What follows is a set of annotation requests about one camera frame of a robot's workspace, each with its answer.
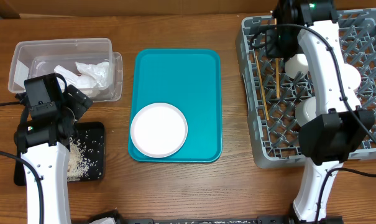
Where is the white napkin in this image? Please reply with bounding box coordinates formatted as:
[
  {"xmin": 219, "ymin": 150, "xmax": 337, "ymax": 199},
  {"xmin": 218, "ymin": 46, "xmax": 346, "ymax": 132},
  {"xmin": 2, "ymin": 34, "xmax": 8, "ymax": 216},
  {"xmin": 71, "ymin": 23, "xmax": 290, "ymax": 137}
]
[
  {"xmin": 54, "ymin": 65, "xmax": 98, "ymax": 98},
  {"xmin": 75, "ymin": 61, "xmax": 110, "ymax": 88}
]

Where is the pale green cup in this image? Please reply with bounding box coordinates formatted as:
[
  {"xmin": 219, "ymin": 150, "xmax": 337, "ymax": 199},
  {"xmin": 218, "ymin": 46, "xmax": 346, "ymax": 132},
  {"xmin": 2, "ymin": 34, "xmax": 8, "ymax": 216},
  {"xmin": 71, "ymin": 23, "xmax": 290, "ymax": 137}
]
[{"xmin": 285, "ymin": 54, "xmax": 309, "ymax": 79}]

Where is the wooden chopstick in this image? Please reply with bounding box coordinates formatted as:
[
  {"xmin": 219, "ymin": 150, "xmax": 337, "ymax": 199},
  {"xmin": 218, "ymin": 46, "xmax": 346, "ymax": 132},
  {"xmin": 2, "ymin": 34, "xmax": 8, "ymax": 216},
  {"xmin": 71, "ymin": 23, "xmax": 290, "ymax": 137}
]
[
  {"xmin": 254, "ymin": 53, "xmax": 269, "ymax": 121},
  {"xmin": 275, "ymin": 58, "xmax": 280, "ymax": 99}
]

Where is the pile of rice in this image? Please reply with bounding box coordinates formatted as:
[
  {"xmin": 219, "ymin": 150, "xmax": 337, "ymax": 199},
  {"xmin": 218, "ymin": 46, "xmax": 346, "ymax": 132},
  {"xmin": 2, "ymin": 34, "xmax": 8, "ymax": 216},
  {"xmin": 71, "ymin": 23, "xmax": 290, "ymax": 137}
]
[{"xmin": 66, "ymin": 127, "xmax": 103, "ymax": 182}]

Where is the grey green saucer bowl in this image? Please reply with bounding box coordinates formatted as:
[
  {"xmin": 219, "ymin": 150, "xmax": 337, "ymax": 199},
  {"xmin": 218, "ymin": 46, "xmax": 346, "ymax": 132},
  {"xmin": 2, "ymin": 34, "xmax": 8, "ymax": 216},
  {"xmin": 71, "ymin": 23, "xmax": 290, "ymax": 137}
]
[{"xmin": 295, "ymin": 96, "xmax": 316, "ymax": 126}]

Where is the pink white bowl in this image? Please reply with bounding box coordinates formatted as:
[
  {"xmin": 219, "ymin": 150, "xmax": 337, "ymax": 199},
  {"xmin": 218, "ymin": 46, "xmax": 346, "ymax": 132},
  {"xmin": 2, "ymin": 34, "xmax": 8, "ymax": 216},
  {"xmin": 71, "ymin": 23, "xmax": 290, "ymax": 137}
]
[{"xmin": 343, "ymin": 63, "xmax": 361, "ymax": 92}]

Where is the large white plate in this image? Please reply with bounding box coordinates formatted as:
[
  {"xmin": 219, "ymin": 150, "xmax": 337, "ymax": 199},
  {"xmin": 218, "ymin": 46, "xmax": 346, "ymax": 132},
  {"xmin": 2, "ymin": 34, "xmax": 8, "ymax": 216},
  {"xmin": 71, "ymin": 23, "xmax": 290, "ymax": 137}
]
[{"xmin": 130, "ymin": 103, "xmax": 188, "ymax": 159}]

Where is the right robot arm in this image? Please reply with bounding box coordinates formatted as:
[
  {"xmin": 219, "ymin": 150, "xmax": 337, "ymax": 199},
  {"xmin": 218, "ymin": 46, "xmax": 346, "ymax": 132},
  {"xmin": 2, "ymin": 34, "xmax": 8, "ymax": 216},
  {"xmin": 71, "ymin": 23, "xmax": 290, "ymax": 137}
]
[{"xmin": 265, "ymin": 1, "xmax": 375, "ymax": 223}]

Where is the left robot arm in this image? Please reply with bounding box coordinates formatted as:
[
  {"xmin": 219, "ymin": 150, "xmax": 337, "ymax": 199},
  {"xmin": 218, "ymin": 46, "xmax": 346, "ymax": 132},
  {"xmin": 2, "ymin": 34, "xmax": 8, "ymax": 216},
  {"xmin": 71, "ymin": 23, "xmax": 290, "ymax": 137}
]
[{"xmin": 14, "ymin": 73, "xmax": 93, "ymax": 223}]

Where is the grey dishwasher rack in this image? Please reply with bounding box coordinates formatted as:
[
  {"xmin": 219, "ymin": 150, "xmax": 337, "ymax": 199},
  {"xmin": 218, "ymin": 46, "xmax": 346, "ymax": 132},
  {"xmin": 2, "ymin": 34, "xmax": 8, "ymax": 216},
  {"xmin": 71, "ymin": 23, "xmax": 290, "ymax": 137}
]
[{"xmin": 236, "ymin": 8, "xmax": 376, "ymax": 169}]

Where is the black plastic tray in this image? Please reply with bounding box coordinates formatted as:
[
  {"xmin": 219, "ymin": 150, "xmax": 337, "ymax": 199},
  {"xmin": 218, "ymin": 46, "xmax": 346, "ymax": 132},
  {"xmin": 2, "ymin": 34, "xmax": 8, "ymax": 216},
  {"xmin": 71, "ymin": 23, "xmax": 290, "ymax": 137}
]
[{"xmin": 13, "ymin": 121, "xmax": 106, "ymax": 187}]

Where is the clear plastic bin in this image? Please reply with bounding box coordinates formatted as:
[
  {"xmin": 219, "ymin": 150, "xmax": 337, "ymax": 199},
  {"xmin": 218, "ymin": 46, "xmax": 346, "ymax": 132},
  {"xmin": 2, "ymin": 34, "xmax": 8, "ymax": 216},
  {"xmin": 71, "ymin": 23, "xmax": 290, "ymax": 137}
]
[{"xmin": 8, "ymin": 38, "xmax": 115, "ymax": 93}]

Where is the cardboard backdrop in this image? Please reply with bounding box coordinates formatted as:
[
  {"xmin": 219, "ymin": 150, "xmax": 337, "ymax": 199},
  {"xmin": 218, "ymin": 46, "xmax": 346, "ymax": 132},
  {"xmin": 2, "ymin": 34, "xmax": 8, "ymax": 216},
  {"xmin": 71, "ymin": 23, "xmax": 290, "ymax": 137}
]
[{"xmin": 0, "ymin": 0, "xmax": 376, "ymax": 19}]

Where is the teal serving tray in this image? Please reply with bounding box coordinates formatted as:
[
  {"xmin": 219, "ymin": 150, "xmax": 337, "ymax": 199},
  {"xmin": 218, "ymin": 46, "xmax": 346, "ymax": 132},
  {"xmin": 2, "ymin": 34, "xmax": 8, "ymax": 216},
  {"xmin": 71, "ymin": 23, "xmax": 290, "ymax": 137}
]
[{"xmin": 128, "ymin": 49, "xmax": 222, "ymax": 163}]

